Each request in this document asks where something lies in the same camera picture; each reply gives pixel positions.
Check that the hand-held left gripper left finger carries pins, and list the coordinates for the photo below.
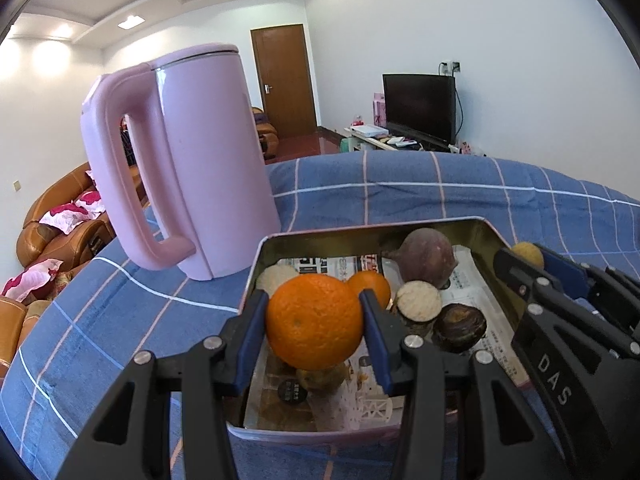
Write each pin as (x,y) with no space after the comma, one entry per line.
(250,340)

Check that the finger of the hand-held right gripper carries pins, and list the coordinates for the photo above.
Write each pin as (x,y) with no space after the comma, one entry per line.
(565,267)
(520,272)

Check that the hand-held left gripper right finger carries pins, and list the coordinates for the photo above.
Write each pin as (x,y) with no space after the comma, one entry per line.
(375,340)

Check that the small yellow fruit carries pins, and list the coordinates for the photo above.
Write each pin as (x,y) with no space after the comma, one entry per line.
(530,252)
(322,379)

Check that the medium orange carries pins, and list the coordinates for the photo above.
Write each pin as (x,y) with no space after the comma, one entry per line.
(372,282)

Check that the large orange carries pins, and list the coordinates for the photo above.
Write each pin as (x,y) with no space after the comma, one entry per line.
(315,317)

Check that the dark brown water chestnut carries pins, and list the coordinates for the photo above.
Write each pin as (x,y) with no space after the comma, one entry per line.
(459,327)

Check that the dark purple passion fruit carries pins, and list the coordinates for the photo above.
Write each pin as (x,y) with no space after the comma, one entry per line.
(425,257)

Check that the pink tin box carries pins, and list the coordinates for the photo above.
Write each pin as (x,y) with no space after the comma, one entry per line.
(310,437)

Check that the printed paper leaflet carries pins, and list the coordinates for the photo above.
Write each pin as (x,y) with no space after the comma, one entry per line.
(345,405)

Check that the small pink items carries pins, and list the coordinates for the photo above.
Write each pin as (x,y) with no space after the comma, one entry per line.
(462,147)

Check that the blue checked blanket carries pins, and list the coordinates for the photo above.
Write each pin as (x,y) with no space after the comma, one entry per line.
(400,190)

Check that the pink electric kettle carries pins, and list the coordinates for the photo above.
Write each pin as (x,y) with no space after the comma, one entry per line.
(210,160)

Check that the black television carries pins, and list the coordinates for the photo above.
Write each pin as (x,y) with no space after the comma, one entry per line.
(420,105)

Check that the brown leather armchair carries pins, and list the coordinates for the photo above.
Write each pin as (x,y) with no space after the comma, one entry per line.
(267,142)

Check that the white television stand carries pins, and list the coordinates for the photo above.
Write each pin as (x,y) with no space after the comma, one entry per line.
(360,141)

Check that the flat white box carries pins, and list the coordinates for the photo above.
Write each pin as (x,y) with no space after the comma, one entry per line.
(370,130)

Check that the brown leather sofa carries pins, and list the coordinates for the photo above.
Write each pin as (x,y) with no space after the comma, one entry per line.
(65,245)

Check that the pink floral cushion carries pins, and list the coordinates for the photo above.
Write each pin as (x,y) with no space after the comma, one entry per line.
(70,215)
(32,277)
(90,199)

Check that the pink gift bag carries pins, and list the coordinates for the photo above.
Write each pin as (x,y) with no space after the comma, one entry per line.
(379,110)

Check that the purple cloth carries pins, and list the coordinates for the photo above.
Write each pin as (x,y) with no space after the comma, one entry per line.
(262,119)

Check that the brown wooden door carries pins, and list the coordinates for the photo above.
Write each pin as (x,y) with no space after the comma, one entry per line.
(285,80)

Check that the square ceiling light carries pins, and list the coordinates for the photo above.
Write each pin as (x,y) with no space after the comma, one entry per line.
(131,22)

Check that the white wall socket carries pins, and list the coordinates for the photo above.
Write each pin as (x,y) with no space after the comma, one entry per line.
(450,66)

